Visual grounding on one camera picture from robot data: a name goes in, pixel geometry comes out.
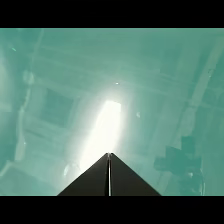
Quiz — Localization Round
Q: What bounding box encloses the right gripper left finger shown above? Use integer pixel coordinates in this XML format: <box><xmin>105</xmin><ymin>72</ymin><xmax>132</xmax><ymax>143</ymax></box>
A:
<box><xmin>57</xmin><ymin>152</ymin><xmax>110</xmax><ymax>197</ymax></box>

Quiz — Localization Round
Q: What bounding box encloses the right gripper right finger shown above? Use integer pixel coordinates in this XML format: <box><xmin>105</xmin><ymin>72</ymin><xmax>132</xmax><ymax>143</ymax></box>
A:
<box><xmin>109</xmin><ymin>152</ymin><xmax>162</xmax><ymax>197</ymax></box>

